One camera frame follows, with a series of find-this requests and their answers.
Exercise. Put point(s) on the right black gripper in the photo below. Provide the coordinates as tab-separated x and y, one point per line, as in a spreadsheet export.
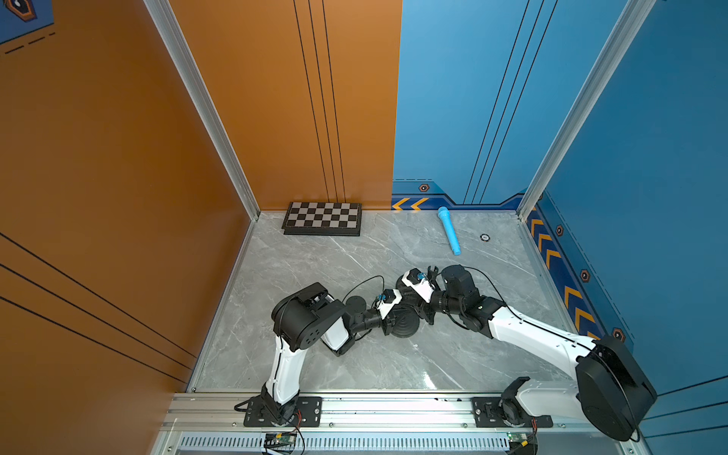
419	304

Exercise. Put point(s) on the left green circuit board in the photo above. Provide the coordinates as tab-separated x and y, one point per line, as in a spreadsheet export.
280	441

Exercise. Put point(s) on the green circuit board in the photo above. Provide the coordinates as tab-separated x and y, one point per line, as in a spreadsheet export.
522	444
280	441

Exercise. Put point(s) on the aluminium rail frame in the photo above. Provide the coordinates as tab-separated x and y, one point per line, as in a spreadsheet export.
374	422

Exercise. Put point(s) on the black round stand base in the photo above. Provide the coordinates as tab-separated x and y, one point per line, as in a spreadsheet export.
403	323

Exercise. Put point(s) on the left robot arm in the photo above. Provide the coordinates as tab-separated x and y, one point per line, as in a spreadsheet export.
300	321

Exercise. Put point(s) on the right green circuit board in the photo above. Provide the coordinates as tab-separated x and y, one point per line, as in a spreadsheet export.
522	444

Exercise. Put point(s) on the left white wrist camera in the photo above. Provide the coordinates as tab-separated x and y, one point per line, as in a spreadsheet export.
387	301

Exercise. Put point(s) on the light blue toy microphone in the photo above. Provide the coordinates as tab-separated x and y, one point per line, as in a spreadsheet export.
446	219

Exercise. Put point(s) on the black white checkerboard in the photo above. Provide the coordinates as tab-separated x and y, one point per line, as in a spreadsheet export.
323	219

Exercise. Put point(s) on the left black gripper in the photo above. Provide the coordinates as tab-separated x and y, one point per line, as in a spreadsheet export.
389	322

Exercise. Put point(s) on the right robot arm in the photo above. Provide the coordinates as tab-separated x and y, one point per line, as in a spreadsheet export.
605	386

